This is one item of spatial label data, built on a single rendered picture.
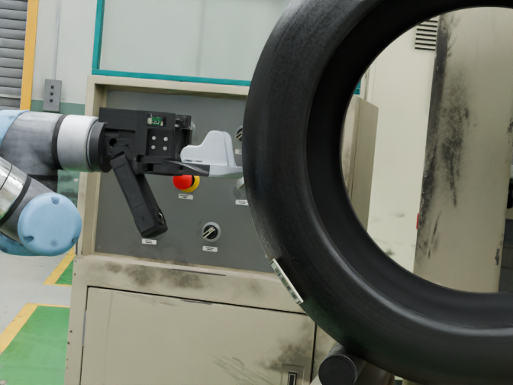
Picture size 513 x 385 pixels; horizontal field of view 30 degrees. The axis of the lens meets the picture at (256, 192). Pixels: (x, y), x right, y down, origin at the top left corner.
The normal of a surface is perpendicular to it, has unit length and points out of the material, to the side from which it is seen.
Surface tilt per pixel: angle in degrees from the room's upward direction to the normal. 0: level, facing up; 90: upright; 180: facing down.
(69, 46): 90
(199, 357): 90
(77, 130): 61
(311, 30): 85
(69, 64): 90
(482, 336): 101
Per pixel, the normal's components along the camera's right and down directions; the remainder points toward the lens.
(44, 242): 0.40, 0.07
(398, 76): 0.09, 0.06
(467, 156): -0.23, 0.03
